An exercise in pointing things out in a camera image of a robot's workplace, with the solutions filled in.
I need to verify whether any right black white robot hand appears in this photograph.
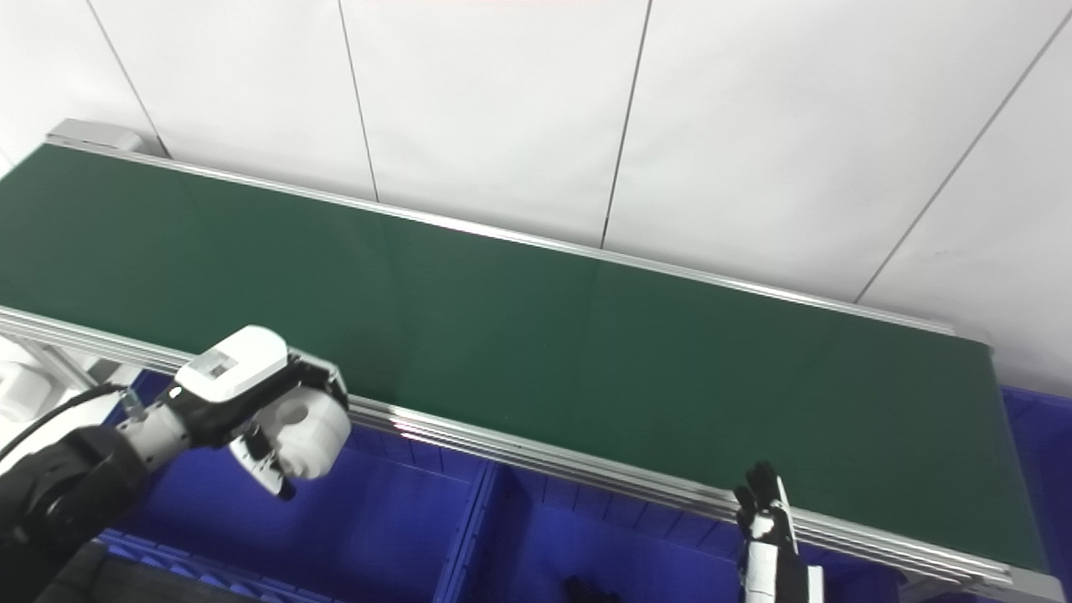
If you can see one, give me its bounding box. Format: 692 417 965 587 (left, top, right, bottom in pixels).
734 461 824 603

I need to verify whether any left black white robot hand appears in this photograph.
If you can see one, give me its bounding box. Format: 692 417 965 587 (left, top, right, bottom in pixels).
163 325 351 502

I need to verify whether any white cylindrical plastic part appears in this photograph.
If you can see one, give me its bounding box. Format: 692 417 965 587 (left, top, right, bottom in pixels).
251 387 353 481

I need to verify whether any blue plastic bin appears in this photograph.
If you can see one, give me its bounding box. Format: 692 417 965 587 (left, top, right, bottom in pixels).
99 368 497 603
434 465 905 603
1001 385 1072 603

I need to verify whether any black plastic part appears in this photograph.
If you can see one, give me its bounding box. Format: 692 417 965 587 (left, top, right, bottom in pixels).
563 575 622 603

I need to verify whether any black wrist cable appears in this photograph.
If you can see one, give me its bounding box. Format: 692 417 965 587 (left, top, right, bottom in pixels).
0 383 128 463

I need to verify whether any green conveyor belt aluminium frame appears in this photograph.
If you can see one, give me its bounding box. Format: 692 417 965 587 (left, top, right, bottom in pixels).
0 119 1066 600

